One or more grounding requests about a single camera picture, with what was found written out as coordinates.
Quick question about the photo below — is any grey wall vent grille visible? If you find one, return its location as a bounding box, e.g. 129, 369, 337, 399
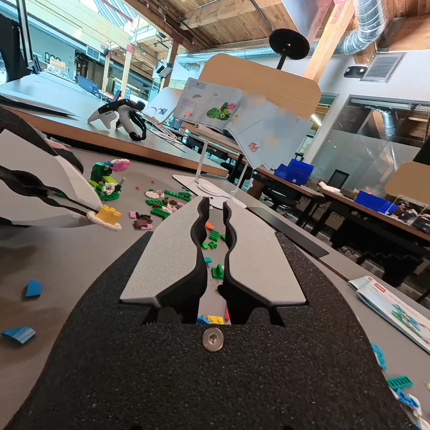
360, 52, 407, 83

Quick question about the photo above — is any black monitor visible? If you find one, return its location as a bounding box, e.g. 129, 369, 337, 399
0, 0, 41, 78

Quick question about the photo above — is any blue storage bin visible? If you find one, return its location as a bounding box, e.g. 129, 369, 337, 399
274, 159, 315, 186
354, 190, 399, 215

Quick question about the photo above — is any horizontal silver air duct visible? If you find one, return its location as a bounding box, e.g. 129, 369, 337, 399
176, 46, 281, 72

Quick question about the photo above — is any pile of loose lego pieces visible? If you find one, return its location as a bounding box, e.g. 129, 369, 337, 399
129, 180, 232, 280

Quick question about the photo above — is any long wooden desk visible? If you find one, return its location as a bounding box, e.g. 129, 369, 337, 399
254, 165, 430, 289

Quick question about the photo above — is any green lego flower build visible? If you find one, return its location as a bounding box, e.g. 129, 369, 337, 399
87, 159, 131, 201

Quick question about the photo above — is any spare hand-held gripper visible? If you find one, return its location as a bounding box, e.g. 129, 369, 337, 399
87, 90, 148, 142

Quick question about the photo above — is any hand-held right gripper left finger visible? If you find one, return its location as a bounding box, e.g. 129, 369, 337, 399
120, 196, 210, 325

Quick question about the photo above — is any light blue lego plate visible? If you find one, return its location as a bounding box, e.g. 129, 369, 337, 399
370, 343, 387, 371

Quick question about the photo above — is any yellow lego brick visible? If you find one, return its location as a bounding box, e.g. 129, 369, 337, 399
96, 205, 122, 225

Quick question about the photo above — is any grey paper folder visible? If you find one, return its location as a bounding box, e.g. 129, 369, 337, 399
0, 90, 80, 119

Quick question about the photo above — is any black round ceiling fixture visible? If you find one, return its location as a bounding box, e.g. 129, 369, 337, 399
269, 28, 310, 70

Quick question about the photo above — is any grey table with wooden edge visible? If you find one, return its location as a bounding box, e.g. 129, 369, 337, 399
0, 73, 230, 177

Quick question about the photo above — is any clear acrylic box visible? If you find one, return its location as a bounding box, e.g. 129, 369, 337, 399
386, 194, 430, 234

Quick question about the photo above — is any wooden stand board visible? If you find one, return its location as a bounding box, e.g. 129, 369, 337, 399
385, 161, 430, 206

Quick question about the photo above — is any silver flexible air duct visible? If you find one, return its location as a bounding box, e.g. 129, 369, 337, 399
334, 0, 387, 56

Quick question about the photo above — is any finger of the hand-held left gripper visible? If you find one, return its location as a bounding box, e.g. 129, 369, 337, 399
0, 129, 103, 215
0, 173, 101, 228

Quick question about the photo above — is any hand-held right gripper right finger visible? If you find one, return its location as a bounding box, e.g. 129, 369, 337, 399
217, 200, 307, 325

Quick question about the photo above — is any teal lego plate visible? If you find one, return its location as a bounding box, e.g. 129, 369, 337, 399
386, 376, 414, 391

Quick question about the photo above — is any folded instruction leaflet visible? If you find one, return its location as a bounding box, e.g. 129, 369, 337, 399
348, 276, 430, 354

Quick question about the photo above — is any small white book stand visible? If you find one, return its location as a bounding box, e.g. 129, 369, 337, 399
142, 87, 185, 141

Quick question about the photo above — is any open lego instruction booklet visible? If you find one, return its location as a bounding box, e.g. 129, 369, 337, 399
173, 78, 314, 170

